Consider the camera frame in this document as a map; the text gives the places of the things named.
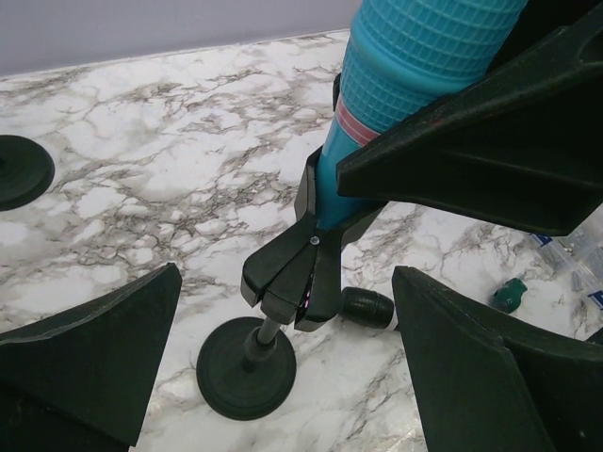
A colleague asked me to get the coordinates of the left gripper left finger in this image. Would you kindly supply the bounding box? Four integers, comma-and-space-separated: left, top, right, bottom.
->
1, 263, 182, 451

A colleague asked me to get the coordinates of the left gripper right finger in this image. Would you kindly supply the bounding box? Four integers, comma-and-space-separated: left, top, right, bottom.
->
392, 266, 602, 451

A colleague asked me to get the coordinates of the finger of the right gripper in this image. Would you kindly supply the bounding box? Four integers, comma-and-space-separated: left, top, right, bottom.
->
336, 4, 602, 236

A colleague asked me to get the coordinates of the black microphone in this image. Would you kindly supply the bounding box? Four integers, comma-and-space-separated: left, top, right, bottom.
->
339, 286, 399, 331

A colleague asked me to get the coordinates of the blue microphone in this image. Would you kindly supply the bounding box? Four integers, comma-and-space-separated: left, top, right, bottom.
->
317, 0, 526, 230

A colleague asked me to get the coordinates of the black round-base stand with clip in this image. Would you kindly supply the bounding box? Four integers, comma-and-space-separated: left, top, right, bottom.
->
196, 152, 384, 421

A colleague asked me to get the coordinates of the clear plastic screw box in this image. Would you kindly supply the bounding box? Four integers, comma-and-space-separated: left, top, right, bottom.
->
529, 225, 602, 310

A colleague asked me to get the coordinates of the green handled screwdriver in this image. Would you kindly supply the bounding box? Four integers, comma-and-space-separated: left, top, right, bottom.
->
489, 278, 528, 314

